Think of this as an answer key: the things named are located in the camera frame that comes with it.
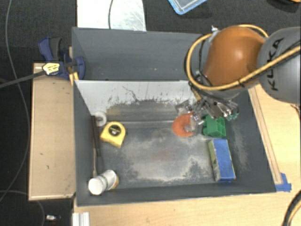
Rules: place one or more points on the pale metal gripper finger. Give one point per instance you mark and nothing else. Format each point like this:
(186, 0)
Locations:
(184, 107)
(191, 127)

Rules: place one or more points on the green toy block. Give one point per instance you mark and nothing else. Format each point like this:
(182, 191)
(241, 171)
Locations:
(214, 127)

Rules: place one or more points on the grey metal bin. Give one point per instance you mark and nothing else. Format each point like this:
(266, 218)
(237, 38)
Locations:
(152, 159)

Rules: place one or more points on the yellow tape measure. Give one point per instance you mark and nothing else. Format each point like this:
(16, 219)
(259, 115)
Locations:
(113, 134)

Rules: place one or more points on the white tape roll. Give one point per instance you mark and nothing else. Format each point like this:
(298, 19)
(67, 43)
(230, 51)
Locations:
(101, 119)

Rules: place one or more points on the white bottle with yellow label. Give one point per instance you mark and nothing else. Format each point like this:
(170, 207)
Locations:
(103, 182)

